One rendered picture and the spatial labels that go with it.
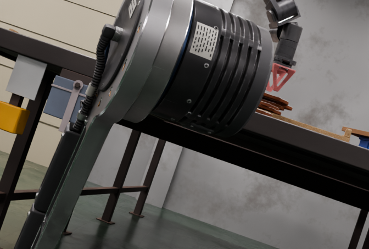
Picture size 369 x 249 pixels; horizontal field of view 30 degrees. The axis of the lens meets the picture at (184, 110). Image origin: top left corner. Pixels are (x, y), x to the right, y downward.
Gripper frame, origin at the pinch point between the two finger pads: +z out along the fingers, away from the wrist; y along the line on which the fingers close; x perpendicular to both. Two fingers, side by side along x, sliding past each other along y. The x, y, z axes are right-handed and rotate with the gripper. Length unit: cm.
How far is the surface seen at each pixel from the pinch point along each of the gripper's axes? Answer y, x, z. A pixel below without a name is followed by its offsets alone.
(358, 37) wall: 534, -178, -124
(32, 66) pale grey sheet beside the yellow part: 14, 70, 16
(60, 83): 8, 60, 18
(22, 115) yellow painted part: 12, 68, 31
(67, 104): 6, 56, 24
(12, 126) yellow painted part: 10, 70, 35
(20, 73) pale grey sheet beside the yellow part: 14, 73, 19
